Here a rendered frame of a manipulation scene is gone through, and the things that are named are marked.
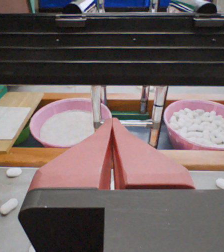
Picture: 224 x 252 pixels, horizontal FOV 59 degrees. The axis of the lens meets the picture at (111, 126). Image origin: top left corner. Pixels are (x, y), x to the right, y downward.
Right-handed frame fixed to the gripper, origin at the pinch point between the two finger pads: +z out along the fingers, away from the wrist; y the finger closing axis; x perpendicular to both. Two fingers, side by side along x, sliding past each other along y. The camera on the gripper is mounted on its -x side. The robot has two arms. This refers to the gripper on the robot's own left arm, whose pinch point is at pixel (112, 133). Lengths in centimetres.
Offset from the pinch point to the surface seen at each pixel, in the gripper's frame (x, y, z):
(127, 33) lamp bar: -3.2, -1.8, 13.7
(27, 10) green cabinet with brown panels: 3, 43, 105
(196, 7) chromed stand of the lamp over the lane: -5.4, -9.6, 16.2
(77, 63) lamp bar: -0.4, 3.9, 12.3
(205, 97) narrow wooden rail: 28, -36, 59
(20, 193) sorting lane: 32.2, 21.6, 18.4
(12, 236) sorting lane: 32.4, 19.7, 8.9
